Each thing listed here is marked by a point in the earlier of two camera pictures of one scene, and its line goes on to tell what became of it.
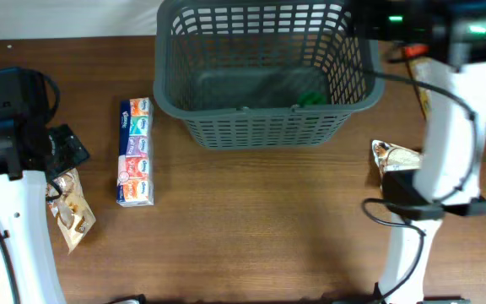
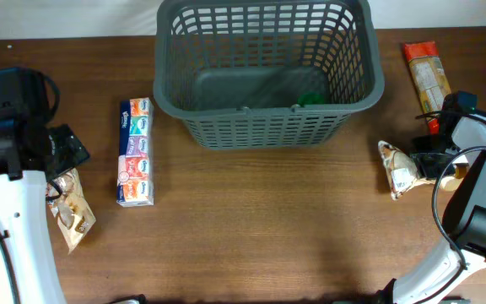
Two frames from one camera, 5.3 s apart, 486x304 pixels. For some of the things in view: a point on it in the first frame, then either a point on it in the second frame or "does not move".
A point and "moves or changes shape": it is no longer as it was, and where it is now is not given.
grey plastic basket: x=263 y=73 does not move
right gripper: x=381 y=30 to x=423 y=170
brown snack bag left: x=71 y=209 does not move
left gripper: x=72 y=149 does not move
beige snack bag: x=391 y=157 moves or changes shape
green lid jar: x=310 y=98 does not move
